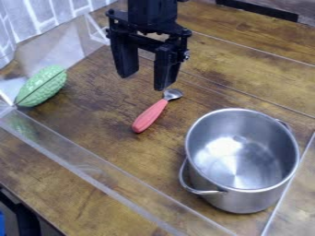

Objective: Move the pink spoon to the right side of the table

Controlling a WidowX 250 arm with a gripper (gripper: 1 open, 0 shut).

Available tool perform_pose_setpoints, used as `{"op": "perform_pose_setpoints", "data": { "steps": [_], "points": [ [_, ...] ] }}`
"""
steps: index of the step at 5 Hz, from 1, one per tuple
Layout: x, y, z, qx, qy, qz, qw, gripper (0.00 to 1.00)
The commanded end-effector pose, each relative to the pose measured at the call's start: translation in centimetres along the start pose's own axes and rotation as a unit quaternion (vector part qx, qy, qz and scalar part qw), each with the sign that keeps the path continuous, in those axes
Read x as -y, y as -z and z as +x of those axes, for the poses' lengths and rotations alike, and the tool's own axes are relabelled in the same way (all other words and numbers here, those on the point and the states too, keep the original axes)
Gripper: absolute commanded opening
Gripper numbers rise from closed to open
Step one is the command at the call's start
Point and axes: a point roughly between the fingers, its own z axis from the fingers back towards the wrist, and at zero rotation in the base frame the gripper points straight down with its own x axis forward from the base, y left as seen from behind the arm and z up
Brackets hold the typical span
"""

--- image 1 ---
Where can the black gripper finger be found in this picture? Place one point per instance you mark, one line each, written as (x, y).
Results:
(165, 66)
(124, 51)

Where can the clear acrylic barrier front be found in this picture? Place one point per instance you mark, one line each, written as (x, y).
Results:
(175, 217)

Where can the clear acrylic barrier left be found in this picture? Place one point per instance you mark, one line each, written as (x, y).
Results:
(61, 46)

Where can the white brick pattern curtain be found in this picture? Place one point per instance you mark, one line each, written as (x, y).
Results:
(27, 18)

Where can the stainless steel pot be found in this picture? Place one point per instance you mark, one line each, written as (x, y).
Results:
(242, 157)

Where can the green bumpy toy gourd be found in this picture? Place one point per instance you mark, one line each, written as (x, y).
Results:
(41, 86)

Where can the pink handled metal spoon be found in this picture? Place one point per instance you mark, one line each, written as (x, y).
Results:
(152, 112)

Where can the black bar at back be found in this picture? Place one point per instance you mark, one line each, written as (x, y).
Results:
(263, 10)

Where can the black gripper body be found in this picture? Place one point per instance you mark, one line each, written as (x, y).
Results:
(149, 22)

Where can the clear acrylic barrier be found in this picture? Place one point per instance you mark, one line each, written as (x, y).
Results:
(61, 46)
(175, 217)

